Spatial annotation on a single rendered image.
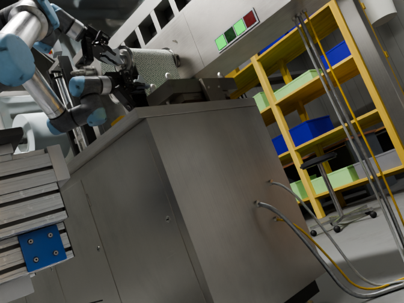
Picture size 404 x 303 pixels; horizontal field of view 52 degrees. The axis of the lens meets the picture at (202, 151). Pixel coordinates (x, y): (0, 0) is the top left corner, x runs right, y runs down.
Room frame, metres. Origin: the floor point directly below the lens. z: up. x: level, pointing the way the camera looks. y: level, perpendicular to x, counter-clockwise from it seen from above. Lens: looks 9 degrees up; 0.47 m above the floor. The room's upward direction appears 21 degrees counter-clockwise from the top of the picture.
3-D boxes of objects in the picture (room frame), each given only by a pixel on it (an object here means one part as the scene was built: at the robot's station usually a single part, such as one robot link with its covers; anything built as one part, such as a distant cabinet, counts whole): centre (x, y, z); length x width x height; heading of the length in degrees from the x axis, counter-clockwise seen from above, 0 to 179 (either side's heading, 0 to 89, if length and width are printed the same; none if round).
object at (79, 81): (1.52, 0.33, 1.11); 0.11 x 0.08 x 0.09; 136
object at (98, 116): (1.53, 0.34, 1.01); 0.11 x 0.08 x 0.11; 85
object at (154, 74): (1.81, 0.05, 1.11); 0.23 x 0.01 x 0.18; 136
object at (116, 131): (2.44, 0.84, 0.88); 2.52 x 0.66 x 0.04; 46
